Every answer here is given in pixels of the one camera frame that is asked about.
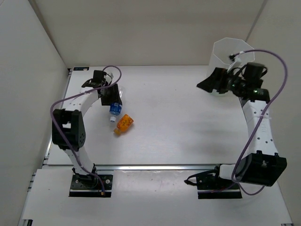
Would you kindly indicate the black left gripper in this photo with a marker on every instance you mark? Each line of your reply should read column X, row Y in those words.
column 114, row 97

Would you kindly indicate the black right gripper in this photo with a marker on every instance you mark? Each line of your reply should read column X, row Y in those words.
column 216, row 81

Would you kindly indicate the blue-label clear bottle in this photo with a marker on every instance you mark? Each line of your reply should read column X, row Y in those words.
column 116, row 107

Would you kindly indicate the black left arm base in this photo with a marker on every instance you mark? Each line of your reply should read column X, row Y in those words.
column 89, row 186

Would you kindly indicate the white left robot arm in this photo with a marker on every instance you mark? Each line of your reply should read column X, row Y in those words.
column 68, row 130

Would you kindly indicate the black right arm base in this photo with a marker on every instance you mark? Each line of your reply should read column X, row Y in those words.
column 211, row 186

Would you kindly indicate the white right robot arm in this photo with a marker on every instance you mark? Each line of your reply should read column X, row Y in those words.
column 259, row 162

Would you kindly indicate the white translucent bin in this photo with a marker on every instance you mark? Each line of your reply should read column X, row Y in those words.
column 225, row 47

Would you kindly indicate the orange sea-buckthorn juice bottle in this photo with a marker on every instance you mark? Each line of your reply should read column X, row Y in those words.
column 123, row 125

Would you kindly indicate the dark label sticker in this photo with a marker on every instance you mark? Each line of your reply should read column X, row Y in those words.
column 80, row 68

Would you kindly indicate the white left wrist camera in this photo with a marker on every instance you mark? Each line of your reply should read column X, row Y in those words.
column 109, row 78

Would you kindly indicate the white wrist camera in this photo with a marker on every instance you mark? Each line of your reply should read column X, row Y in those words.
column 109, row 78
column 236, row 61

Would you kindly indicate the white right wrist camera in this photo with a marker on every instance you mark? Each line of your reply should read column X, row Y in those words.
column 236, row 61

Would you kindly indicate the aluminium table edge rail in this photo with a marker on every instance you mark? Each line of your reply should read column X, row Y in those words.
column 156, row 167

